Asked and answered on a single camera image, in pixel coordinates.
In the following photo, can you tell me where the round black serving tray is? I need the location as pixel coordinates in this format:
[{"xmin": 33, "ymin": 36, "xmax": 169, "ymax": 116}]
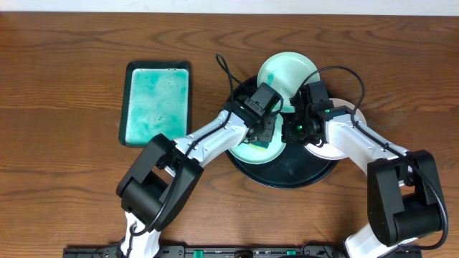
[{"xmin": 224, "ymin": 74, "xmax": 339, "ymax": 190}]

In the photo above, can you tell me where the white plate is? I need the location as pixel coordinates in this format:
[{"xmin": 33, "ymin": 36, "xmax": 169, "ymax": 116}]
[{"xmin": 305, "ymin": 98, "xmax": 374, "ymax": 162}]

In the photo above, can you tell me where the mint green plate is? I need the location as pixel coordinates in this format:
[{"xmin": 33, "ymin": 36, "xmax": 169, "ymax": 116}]
[
  {"xmin": 229, "ymin": 114, "xmax": 286, "ymax": 165},
  {"xmin": 257, "ymin": 52, "xmax": 318, "ymax": 113}
]

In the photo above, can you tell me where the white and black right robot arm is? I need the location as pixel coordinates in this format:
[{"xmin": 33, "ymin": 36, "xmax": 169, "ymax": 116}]
[{"xmin": 283, "ymin": 86, "xmax": 448, "ymax": 257}]

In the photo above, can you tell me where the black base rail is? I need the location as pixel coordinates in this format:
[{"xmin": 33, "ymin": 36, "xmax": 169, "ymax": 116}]
[{"xmin": 62, "ymin": 244, "xmax": 422, "ymax": 258}]

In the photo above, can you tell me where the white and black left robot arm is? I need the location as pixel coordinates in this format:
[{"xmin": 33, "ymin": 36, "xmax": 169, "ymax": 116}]
[{"xmin": 116, "ymin": 100, "xmax": 278, "ymax": 257}]

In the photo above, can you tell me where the black rectangular soapy water tray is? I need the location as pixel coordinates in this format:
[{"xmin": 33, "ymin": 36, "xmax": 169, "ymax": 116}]
[{"xmin": 118, "ymin": 60, "xmax": 192, "ymax": 148}]

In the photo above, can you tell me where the green scrubbing sponge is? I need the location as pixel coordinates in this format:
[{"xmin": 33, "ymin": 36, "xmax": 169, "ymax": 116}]
[{"xmin": 247, "ymin": 141, "xmax": 270, "ymax": 152}]

